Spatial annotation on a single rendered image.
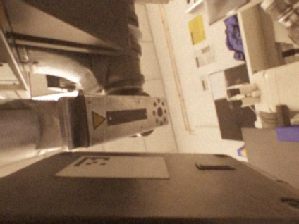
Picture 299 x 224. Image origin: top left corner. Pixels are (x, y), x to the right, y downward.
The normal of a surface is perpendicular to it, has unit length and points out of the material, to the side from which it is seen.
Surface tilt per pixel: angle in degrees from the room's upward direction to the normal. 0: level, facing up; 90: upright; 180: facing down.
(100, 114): 157
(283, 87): 91
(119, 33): 180
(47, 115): 138
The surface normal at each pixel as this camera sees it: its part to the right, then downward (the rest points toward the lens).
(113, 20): 0.55, -0.07
